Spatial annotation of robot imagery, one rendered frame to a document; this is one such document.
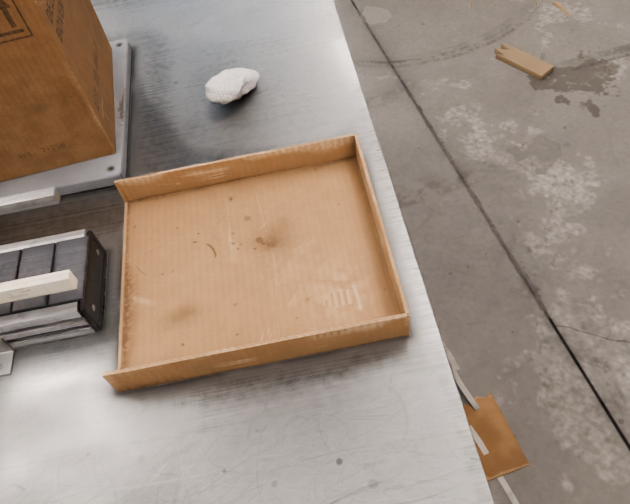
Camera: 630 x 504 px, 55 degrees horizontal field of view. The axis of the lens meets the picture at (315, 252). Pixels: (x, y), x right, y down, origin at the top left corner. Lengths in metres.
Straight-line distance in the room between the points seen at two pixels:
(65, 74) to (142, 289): 0.26
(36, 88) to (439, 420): 0.57
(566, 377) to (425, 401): 0.99
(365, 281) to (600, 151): 1.45
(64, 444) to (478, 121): 1.68
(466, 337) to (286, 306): 0.97
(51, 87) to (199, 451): 0.44
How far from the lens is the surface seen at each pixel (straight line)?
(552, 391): 1.54
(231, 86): 0.86
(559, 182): 1.90
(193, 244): 0.72
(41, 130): 0.82
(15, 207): 0.67
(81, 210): 0.82
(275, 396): 0.60
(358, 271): 0.65
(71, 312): 0.66
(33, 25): 0.73
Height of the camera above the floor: 1.38
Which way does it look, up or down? 54 degrees down
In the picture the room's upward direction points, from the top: 11 degrees counter-clockwise
